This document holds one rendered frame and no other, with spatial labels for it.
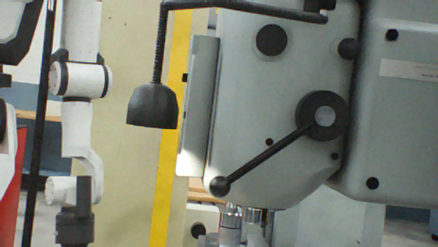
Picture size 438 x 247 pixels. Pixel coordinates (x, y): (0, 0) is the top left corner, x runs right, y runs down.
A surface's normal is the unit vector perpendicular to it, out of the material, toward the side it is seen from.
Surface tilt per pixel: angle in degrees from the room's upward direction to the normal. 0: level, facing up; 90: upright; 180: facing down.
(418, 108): 90
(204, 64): 90
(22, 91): 90
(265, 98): 90
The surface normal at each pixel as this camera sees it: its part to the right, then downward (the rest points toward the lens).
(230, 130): -0.52, -0.02
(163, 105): 0.39, -0.22
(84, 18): 0.46, 0.11
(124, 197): 0.13, 0.07
